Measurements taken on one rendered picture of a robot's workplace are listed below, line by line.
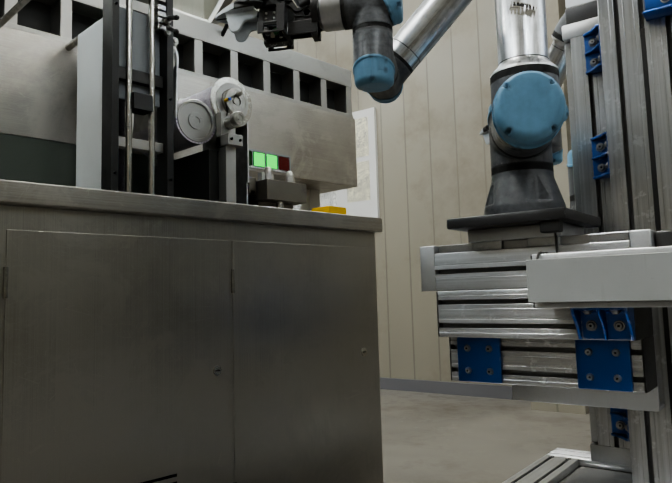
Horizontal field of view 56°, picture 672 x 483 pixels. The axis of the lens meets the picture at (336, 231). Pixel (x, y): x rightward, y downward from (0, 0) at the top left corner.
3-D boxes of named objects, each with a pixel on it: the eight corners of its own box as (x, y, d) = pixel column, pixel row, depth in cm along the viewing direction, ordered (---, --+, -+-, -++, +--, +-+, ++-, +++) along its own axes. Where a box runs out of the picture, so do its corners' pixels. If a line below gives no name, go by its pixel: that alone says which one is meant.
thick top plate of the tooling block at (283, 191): (267, 198, 186) (267, 178, 186) (192, 213, 213) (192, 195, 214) (307, 203, 197) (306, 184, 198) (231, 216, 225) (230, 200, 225)
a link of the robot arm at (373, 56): (399, 97, 122) (397, 42, 123) (393, 78, 111) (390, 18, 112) (359, 100, 124) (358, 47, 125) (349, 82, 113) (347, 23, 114)
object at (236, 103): (223, 106, 179) (228, 83, 181) (219, 107, 180) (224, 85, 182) (243, 117, 183) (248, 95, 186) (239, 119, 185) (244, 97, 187)
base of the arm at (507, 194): (576, 217, 122) (573, 167, 123) (550, 210, 110) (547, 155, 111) (502, 224, 132) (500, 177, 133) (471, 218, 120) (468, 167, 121)
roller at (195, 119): (177, 138, 170) (177, 94, 171) (131, 154, 187) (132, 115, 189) (215, 144, 178) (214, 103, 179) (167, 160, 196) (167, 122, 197)
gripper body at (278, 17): (252, 32, 117) (316, 25, 114) (254, -9, 119) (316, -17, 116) (265, 53, 124) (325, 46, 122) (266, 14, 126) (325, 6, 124)
